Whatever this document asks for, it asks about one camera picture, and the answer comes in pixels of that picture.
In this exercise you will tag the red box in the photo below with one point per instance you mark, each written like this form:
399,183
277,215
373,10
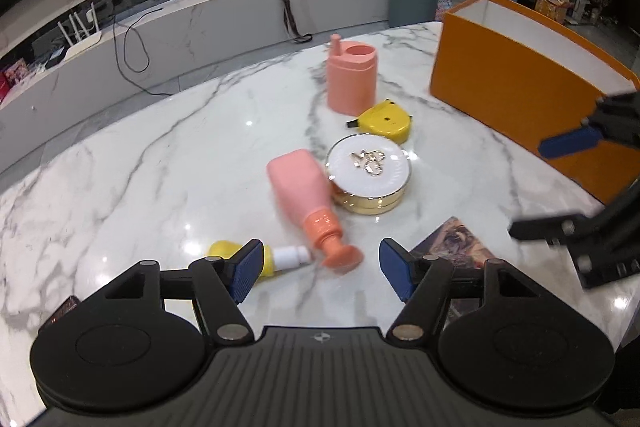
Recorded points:
4,87

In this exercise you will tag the marble tv console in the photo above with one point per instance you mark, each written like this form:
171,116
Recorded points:
225,22

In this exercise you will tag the small yellow capped bottle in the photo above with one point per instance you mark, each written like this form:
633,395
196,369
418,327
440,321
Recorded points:
290,255

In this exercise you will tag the pink cup with spout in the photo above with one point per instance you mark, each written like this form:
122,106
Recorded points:
350,82

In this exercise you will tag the white router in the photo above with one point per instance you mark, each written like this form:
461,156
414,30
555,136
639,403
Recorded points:
85,47

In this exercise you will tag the pink printed box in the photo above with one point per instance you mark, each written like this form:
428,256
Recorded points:
15,72

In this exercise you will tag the yellow tape measure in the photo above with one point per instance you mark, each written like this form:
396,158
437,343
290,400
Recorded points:
385,122

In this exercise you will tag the picture card booklet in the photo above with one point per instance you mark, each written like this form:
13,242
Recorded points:
460,242

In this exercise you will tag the pastel woven handbag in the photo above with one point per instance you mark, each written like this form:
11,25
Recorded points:
444,4

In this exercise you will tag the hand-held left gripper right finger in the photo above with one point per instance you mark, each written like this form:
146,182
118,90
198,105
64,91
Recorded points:
397,269

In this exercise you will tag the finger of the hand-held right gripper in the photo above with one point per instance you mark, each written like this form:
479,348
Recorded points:
555,229
570,142

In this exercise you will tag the gold white cushion compact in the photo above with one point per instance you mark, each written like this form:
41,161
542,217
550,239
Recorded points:
370,172

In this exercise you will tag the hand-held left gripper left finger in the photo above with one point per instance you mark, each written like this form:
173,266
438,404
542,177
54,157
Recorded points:
247,269

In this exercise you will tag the dark red object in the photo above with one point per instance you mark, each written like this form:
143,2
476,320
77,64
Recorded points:
60,313

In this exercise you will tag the orange box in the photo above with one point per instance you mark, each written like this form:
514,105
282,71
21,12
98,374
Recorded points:
500,87

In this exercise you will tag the pink pump bottle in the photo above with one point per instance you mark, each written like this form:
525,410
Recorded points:
300,187

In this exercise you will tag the printed cardboard box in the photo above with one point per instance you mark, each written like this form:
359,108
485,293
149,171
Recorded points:
550,7

